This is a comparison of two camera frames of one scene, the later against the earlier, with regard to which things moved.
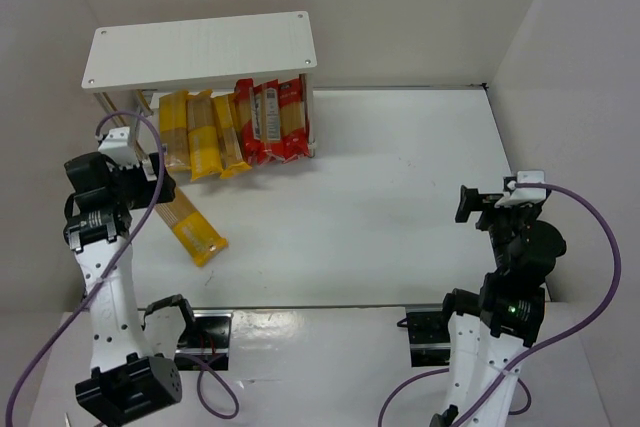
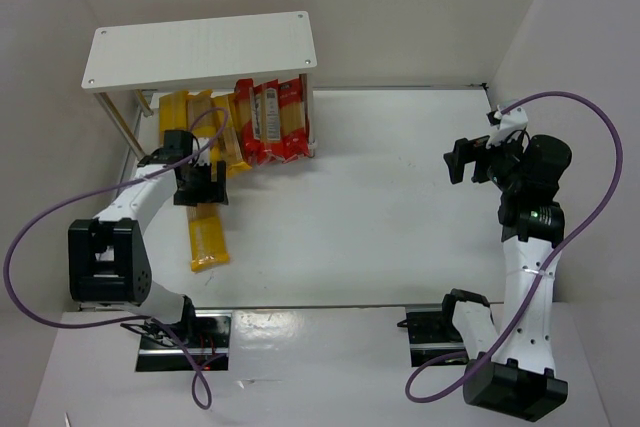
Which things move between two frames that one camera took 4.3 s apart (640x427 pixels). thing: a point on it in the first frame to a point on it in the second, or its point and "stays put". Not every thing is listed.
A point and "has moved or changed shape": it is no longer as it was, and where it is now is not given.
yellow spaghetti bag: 173,109 stays put
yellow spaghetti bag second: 204,149 stays put
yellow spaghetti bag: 201,239 has moved or changed shape
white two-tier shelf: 136,58 stays put
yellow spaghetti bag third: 232,154 stays put
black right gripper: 467,203 to 482,162
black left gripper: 157,179 to 198,195
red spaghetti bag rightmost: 293,134 stays put
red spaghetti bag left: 253,148 stays put
